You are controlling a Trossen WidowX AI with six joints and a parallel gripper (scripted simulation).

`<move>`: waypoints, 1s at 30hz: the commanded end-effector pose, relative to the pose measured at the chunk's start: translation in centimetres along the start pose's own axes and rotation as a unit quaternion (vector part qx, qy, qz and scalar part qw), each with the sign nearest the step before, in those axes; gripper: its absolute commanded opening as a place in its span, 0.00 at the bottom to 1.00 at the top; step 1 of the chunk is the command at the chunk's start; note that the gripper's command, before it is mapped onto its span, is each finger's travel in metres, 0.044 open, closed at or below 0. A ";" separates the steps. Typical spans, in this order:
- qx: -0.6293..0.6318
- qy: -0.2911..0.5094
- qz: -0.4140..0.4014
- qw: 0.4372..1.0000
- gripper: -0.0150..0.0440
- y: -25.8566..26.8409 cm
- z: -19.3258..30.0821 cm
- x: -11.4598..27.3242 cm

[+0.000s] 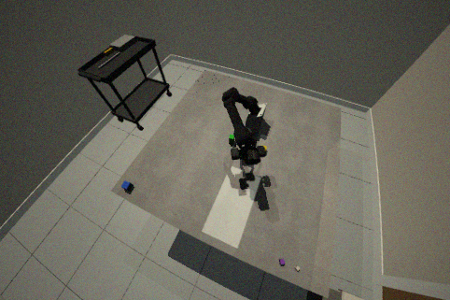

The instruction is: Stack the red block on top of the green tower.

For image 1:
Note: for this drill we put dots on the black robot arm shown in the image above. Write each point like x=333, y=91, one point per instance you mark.
x=241, y=133

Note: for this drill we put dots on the small blue block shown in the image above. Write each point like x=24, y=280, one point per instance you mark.
x=126, y=185

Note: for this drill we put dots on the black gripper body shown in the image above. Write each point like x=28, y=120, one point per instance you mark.
x=239, y=154

